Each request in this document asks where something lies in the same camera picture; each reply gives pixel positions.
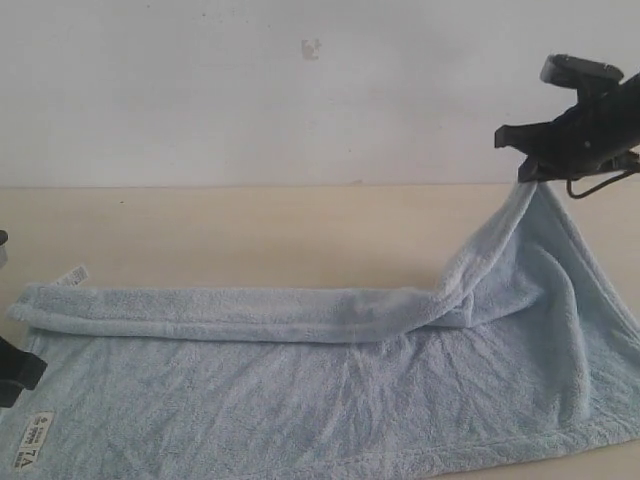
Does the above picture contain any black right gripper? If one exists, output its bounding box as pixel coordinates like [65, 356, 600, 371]
[494, 75, 639, 182]

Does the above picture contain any light blue terry towel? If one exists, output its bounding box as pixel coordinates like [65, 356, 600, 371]
[1, 184, 639, 479]

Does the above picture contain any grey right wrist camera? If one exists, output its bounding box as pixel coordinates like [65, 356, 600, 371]
[540, 54, 624, 90]

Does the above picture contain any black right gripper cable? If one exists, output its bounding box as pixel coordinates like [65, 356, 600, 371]
[566, 153, 640, 197]

